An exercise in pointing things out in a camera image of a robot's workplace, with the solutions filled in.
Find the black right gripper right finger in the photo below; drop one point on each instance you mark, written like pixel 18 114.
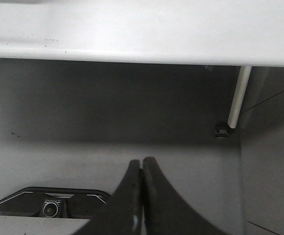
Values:
pixel 166 212

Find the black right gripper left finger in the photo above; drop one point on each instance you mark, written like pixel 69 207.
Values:
pixel 122 214

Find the white table leg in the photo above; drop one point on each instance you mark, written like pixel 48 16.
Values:
pixel 238 97

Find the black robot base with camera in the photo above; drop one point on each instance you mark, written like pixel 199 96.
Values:
pixel 49 211

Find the black table foot bracket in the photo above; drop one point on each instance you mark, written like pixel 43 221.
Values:
pixel 223 130

